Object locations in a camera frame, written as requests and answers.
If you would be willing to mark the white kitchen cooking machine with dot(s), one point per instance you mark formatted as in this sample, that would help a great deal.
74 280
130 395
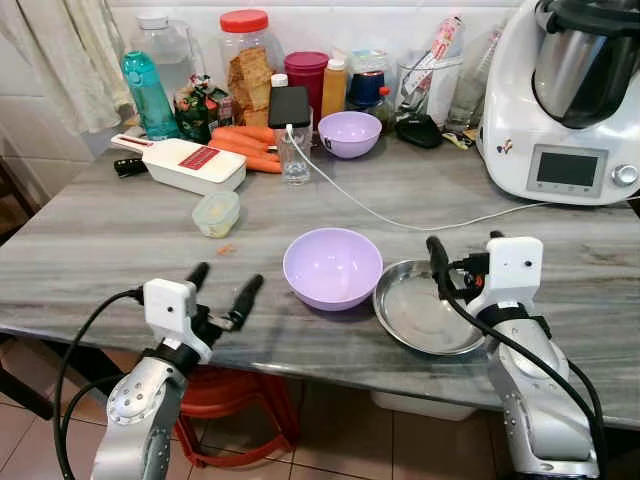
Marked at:
575 110

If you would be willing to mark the small white capped bottle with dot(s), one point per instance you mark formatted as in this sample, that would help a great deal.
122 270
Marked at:
279 80

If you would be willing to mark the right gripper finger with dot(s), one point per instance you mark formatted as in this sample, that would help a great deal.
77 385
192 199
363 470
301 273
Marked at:
440 265
495 236

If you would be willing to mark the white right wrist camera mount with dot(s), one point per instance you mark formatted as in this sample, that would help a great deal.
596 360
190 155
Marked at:
512 270

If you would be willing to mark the clear plastic jug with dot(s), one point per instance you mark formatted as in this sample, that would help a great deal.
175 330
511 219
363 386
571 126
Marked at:
170 50

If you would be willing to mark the white mandoline slicer red blade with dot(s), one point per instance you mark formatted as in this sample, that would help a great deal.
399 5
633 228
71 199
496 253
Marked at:
190 163

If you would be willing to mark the black pouch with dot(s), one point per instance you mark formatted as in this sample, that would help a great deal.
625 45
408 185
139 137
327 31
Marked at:
418 130

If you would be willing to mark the orange carrots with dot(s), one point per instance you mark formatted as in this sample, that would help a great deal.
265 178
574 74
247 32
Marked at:
245 143

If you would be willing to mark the red lidded clear jar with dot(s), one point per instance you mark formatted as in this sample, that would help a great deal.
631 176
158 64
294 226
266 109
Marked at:
248 60

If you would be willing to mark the green food packet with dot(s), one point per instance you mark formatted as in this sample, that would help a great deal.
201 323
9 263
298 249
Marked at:
200 110

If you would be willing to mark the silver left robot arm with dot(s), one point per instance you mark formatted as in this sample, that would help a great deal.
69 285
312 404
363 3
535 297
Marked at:
140 405

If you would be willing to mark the small orange carrot scrap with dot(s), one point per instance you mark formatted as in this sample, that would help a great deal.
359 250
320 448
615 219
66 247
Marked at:
227 250

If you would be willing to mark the clear utensil holder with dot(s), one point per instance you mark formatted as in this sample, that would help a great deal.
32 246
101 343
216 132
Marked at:
440 85

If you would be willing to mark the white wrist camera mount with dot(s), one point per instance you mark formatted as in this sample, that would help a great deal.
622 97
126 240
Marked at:
512 270
168 305

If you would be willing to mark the red plastic stool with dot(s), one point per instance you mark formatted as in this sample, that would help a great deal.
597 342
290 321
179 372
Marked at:
230 395

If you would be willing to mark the black smartphone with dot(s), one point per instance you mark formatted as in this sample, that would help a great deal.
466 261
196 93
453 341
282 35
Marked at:
289 106

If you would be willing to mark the red white packet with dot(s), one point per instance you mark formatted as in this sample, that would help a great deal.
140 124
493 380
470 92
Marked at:
440 50

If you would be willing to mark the teal water bottle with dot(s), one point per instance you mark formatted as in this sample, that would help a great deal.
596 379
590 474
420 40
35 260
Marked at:
150 100

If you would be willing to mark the stainless steel plate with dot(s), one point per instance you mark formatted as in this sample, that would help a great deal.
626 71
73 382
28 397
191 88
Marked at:
415 315

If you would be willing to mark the clear drinking glass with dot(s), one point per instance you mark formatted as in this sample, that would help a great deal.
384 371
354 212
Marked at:
295 160

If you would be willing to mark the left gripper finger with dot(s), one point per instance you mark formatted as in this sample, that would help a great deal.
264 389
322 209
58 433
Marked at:
246 300
198 276

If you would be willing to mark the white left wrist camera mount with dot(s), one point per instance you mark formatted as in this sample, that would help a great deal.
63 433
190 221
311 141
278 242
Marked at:
168 305

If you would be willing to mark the maroon plastic tumbler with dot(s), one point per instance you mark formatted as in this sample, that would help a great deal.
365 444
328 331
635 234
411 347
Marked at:
306 72

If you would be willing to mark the large purple plastic bowl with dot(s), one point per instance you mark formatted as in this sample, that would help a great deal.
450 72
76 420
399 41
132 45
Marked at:
332 270

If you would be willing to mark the orange sauce bottle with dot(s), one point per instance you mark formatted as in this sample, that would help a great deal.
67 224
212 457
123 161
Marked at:
334 90

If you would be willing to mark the small purple plastic bowl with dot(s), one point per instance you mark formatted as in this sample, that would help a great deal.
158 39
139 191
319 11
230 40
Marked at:
349 135

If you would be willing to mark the small lidded plastic container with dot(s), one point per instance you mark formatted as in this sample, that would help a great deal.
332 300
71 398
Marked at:
216 214

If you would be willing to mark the clear plastic bottle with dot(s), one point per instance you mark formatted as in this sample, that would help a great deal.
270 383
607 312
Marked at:
475 80

